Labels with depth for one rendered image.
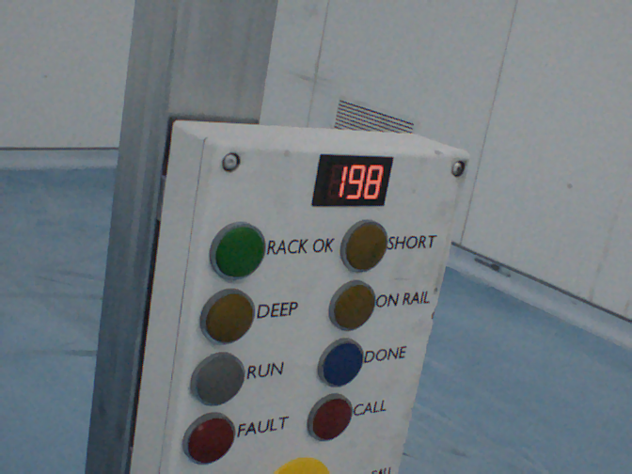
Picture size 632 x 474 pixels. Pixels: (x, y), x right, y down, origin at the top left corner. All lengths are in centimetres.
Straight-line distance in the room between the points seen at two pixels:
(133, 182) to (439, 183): 18
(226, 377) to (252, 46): 18
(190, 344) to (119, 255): 10
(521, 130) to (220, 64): 339
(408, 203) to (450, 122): 358
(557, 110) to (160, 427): 334
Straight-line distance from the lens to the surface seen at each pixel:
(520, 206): 383
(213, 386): 45
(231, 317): 44
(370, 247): 47
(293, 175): 44
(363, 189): 46
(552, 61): 376
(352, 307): 48
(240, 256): 43
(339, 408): 51
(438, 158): 49
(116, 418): 54
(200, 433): 47
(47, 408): 235
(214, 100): 47
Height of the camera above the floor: 117
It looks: 17 degrees down
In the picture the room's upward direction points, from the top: 10 degrees clockwise
